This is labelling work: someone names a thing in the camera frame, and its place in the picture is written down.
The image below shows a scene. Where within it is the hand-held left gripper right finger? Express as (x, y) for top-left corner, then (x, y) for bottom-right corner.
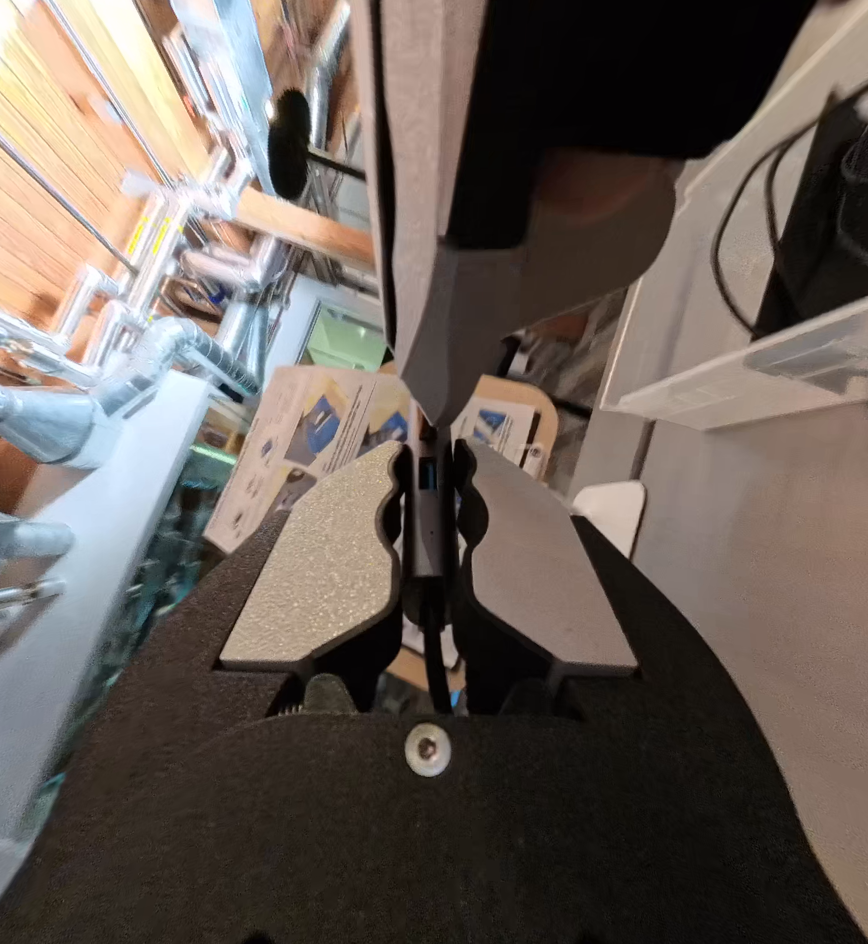
(449, 437), (641, 682)

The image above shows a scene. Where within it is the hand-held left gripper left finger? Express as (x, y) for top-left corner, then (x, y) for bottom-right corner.
(217, 444), (405, 679)

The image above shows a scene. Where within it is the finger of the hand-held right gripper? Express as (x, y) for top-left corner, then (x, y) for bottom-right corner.
(353, 0), (688, 429)

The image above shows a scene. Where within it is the thin black cable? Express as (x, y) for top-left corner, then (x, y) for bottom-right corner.
(424, 583), (452, 712)

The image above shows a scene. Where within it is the slim grey usb hub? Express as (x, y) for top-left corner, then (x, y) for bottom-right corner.
(402, 440), (458, 584)

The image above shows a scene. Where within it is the clear plastic bin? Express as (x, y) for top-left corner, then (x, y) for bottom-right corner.
(604, 0), (868, 432)

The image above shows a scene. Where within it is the person's right hand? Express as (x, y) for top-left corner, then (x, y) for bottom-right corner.
(527, 145), (678, 225)

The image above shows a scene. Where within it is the white stand base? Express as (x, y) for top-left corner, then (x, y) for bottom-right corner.
(571, 480), (649, 561)

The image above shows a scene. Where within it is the instruction poster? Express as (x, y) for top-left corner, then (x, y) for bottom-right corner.
(206, 366), (545, 554)

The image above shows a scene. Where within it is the black disc on pole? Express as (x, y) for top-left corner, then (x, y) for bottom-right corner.
(268, 86), (373, 200)

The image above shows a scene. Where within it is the silver ventilation duct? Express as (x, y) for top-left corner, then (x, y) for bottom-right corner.
(0, 148), (280, 591)

